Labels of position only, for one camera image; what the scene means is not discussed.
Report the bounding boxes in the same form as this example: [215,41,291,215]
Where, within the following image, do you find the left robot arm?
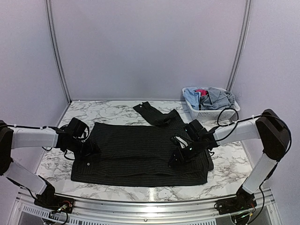
[0,118,98,210]

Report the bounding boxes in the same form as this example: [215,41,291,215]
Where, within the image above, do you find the white plastic laundry basket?
[182,87,240,120]

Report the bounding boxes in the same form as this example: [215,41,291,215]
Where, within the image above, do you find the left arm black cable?
[42,124,90,161]

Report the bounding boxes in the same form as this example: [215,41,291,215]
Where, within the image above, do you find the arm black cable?
[206,107,265,158]
[42,124,90,161]

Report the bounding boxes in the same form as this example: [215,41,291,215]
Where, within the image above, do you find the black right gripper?
[168,139,204,166]

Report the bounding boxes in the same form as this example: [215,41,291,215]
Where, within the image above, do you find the grey denim jeans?
[199,87,235,110]

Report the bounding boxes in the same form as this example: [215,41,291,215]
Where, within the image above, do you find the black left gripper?
[65,137,101,164]

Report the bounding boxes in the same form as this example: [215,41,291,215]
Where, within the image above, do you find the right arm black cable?
[206,107,265,158]

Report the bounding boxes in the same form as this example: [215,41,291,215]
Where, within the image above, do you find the aluminium front rail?
[8,189,281,225]

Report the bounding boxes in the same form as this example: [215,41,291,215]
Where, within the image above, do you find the red garment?
[195,89,209,97]

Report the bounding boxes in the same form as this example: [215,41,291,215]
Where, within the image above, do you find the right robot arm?
[168,109,292,214]

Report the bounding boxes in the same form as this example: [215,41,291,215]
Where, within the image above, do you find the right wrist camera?
[170,133,189,150]

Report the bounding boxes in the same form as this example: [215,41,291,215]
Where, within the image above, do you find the black pinstriped shirt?
[71,102,214,187]

